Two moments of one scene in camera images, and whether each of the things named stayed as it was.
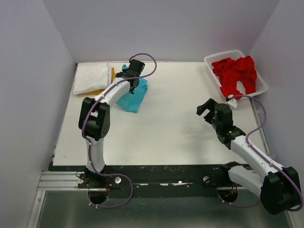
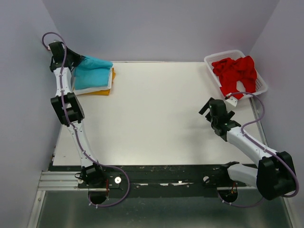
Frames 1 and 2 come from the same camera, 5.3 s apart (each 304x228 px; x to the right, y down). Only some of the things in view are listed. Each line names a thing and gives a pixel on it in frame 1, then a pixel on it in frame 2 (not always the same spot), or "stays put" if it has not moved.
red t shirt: x=231 y=71 stays put
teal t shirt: x=131 y=102 to x=92 y=72
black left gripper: x=125 y=71 to x=77 y=58
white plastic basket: x=240 y=87 stays put
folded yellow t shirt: x=99 y=92 stays put
